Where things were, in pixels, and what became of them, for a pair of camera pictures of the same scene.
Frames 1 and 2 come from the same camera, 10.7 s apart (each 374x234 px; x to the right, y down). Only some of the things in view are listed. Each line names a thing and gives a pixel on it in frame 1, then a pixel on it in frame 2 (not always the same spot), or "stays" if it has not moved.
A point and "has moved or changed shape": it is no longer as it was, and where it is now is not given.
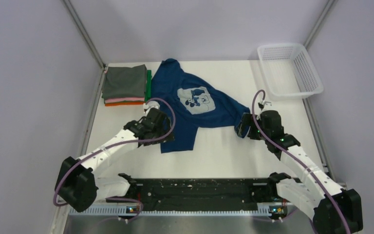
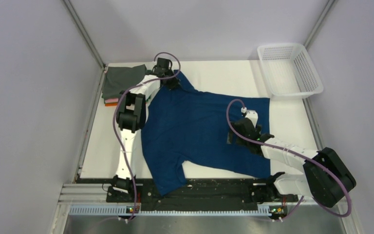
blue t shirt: x=191 y=102 has moved or changed shape
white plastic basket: x=288 y=71 stays
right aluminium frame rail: x=325 y=157 stays
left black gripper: x=168 y=125 to x=175 y=83
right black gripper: x=247 y=120 to x=230 y=136
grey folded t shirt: x=120 y=82 stays
